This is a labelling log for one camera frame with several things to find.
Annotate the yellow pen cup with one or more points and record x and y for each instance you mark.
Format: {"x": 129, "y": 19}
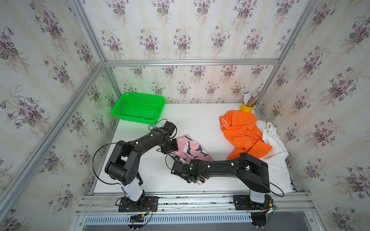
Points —
{"x": 247, "y": 109}

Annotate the pencils in cup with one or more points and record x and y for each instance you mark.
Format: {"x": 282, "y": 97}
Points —
{"x": 249, "y": 99}

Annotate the small green-lit circuit board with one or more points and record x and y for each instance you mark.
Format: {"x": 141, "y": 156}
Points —
{"x": 137, "y": 218}

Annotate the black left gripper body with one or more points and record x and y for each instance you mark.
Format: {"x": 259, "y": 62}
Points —
{"x": 169, "y": 147}

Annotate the white cloth garment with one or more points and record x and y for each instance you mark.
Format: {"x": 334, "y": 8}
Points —
{"x": 276, "y": 158}

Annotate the aluminium front rail frame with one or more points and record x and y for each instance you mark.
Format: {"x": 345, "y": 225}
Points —
{"x": 173, "y": 208}

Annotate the pink shark print shorts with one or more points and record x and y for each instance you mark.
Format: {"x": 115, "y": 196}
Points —
{"x": 189, "y": 149}

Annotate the orange shorts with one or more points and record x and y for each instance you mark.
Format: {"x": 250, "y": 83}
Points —
{"x": 240, "y": 129}

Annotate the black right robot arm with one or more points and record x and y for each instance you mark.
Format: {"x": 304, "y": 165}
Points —
{"x": 251, "y": 171}

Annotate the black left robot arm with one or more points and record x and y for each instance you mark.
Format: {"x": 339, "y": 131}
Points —
{"x": 123, "y": 163}

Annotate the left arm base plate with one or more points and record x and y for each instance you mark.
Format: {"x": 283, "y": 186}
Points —
{"x": 144, "y": 204}

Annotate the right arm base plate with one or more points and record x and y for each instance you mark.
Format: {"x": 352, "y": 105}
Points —
{"x": 253, "y": 201}

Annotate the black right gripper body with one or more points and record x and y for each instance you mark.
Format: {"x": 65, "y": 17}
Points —
{"x": 188, "y": 165}

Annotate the green plastic basket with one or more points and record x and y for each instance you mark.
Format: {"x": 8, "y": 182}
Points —
{"x": 139, "y": 108}

